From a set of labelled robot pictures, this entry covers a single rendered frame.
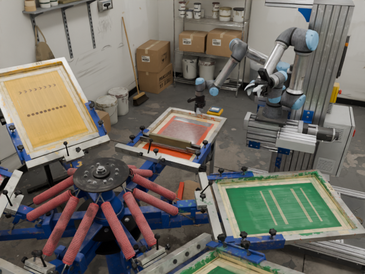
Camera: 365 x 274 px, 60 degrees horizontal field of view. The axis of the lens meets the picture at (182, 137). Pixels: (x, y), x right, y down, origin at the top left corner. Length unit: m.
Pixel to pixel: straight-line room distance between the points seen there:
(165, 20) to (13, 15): 3.22
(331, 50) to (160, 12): 4.40
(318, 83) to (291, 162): 0.73
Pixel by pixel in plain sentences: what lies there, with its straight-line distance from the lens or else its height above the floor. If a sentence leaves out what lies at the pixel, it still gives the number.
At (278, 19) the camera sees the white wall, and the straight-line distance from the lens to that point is 5.74.
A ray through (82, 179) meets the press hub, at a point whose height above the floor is 1.31.
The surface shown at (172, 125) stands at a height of 0.96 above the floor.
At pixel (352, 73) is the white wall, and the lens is 5.91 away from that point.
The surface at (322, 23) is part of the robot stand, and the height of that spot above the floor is 1.91.
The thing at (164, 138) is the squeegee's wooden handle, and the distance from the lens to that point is 2.50.
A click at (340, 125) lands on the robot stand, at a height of 1.22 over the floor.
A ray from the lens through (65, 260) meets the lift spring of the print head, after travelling 1.67.
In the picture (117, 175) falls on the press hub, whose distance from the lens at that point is 1.74.
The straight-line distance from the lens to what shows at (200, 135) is 2.73.
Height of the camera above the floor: 2.38
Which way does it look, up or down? 32 degrees down
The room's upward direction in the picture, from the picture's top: straight up
